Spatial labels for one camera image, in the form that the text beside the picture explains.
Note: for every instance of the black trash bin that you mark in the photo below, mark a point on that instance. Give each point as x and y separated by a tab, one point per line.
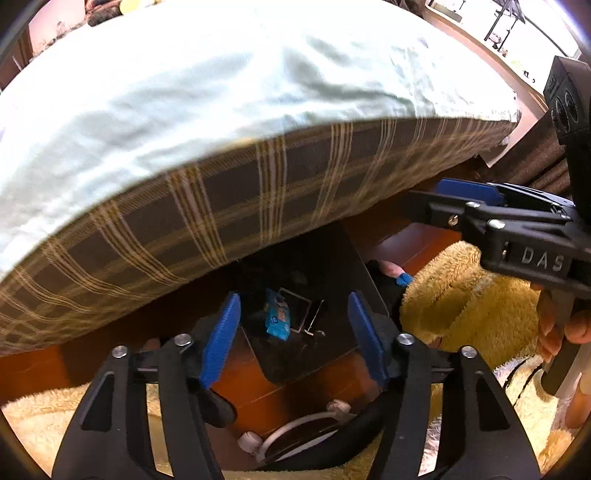
332	277

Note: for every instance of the person's right hand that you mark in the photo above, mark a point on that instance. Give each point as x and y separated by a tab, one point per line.
547	323

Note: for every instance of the blue snack packet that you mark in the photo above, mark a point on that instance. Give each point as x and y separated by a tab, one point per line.
277	318

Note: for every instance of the dark wooden wardrobe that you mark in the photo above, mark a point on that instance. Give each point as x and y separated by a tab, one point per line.
18	55

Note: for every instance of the wooden window sill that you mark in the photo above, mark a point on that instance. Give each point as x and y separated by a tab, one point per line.
485	50

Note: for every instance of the person's right forearm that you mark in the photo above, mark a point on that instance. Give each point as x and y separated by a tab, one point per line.
579	401

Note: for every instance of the brown plaid mattress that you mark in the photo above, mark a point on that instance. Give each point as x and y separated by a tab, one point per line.
231	207

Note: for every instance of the white black striped cloth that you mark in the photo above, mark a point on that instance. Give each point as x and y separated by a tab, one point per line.
508	383

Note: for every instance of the black curved tube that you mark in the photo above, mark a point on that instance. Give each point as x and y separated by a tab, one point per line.
360	429

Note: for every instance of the black metal stand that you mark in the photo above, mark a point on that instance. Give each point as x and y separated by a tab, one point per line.
503	21

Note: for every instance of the brown curtain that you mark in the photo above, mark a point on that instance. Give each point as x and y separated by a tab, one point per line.
540	161

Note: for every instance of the light blue printed bed sheet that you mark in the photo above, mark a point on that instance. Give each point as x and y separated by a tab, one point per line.
184	92

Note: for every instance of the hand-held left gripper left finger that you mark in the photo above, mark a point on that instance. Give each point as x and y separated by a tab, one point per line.
221	344

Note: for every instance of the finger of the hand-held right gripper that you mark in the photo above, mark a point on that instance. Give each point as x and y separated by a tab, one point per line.
438	210
466	191

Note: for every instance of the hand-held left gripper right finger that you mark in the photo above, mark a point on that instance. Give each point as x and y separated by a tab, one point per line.
367	344

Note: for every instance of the black and blue slipper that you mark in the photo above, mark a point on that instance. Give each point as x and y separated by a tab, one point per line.
385	290

